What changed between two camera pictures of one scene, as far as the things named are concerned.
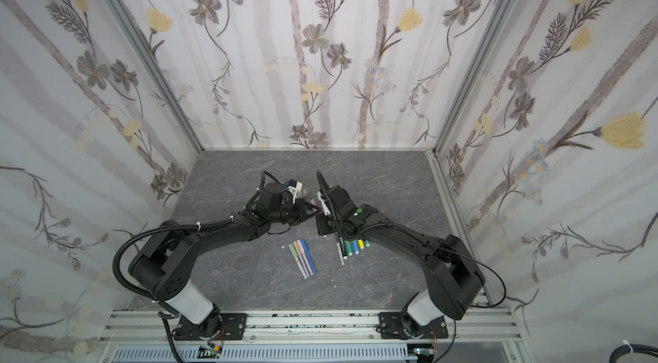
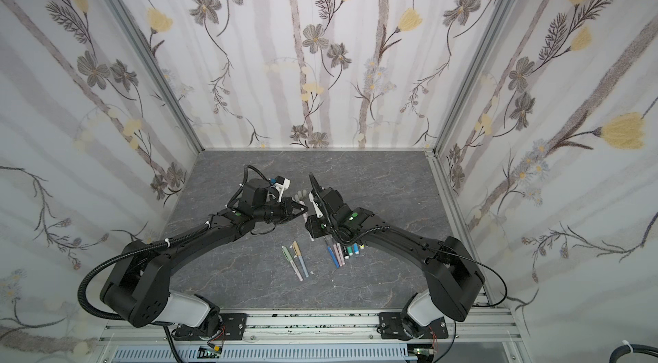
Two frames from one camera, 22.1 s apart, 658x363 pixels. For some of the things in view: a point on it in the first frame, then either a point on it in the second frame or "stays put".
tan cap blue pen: (296, 245) stays put
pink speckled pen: (340, 252) stays put
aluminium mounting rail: (485, 326) stays put
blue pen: (305, 247) → (332, 256)
